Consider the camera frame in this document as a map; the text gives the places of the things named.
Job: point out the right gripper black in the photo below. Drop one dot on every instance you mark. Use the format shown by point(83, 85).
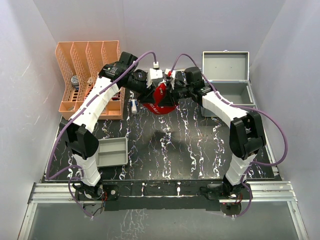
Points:
point(173, 94)

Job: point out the round tape tin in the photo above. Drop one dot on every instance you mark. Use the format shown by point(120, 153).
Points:
point(74, 81)

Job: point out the grey metal case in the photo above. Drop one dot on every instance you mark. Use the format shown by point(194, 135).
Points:
point(228, 71)

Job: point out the white blue bandage roll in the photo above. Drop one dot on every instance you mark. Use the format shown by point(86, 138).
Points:
point(134, 106)

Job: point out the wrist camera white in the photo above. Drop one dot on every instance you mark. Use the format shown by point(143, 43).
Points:
point(170, 76)
point(154, 74)

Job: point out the red first aid kit pouch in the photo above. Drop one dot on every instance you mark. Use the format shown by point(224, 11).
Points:
point(159, 102)

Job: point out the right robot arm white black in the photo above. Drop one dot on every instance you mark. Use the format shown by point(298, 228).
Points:
point(246, 131)

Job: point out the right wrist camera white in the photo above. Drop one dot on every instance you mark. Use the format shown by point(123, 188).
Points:
point(170, 76)

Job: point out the aluminium frame rail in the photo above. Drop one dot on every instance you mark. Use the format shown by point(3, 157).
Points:
point(164, 210)

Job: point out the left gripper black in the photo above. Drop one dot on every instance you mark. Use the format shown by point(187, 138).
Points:
point(147, 95)

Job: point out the grey plastic divided tray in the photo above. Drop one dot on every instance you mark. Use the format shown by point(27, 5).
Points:
point(112, 152)

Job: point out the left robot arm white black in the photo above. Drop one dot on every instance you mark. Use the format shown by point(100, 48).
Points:
point(77, 132)

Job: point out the red white small box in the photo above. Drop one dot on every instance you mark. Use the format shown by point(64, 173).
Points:
point(117, 96)

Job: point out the orange plastic file organizer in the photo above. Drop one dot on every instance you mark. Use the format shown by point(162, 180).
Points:
point(79, 63)

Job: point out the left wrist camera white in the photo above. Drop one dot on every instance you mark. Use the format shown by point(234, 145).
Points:
point(154, 74)

